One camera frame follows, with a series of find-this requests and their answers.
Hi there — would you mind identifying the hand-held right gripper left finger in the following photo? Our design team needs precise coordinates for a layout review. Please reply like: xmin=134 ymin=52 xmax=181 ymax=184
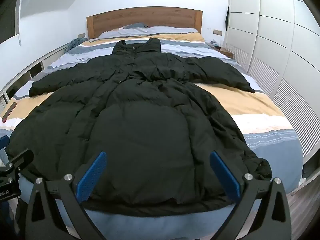
xmin=25 ymin=151 xmax=108 ymax=240

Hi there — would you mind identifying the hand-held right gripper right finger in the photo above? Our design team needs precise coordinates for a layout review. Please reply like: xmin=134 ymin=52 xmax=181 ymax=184
xmin=209 ymin=151 xmax=292 ymax=240

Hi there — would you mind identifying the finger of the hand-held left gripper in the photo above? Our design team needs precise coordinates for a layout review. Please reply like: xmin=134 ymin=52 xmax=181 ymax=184
xmin=5 ymin=149 xmax=34 ymax=174

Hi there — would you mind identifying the black puffer coat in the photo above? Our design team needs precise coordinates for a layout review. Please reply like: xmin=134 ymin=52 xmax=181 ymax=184
xmin=5 ymin=37 xmax=273 ymax=217

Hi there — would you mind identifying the dark red flat case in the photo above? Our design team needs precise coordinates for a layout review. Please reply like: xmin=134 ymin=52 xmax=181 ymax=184
xmin=1 ymin=102 xmax=18 ymax=121

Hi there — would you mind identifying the striped bed duvet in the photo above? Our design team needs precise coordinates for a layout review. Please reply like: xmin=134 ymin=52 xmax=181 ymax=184
xmin=0 ymin=26 xmax=304 ymax=240

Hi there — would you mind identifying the wooden nightstand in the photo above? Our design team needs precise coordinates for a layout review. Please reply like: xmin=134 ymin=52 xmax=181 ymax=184
xmin=217 ymin=46 xmax=234 ymax=59

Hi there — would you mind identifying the crumpled blue cloth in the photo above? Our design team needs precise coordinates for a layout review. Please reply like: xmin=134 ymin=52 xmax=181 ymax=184
xmin=64 ymin=37 xmax=88 ymax=53

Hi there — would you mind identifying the white wardrobe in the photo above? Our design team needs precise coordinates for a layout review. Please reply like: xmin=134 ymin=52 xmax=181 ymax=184
xmin=226 ymin=0 xmax=320 ymax=180

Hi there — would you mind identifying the light striped pillow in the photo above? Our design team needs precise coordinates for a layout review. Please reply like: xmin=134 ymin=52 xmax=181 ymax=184
xmin=99 ymin=26 xmax=200 ymax=40

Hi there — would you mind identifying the grey-blue pillow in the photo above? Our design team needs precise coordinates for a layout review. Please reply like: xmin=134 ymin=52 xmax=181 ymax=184
xmin=122 ymin=23 xmax=148 ymax=30

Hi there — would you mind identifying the wooden headboard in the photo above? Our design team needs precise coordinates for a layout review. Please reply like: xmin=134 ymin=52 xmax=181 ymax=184
xmin=86 ymin=6 xmax=203 ymax=39

